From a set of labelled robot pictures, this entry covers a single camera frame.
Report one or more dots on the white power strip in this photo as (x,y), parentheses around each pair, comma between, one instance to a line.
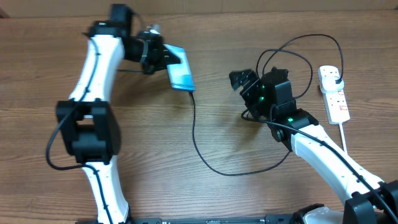
(335,103)

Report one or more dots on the white charger plug adapter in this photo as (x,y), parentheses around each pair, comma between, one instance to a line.
(330,85)

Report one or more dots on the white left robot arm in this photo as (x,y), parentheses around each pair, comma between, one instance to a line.
(87,135)

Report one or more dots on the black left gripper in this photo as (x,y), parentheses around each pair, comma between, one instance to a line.
(161,58)

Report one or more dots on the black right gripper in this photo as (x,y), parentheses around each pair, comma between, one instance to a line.
(244,74)

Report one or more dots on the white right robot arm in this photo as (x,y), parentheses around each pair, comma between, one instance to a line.
(365,196)

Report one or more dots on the Samsung Galaxy smartphone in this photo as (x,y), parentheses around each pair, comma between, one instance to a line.
(180,75)

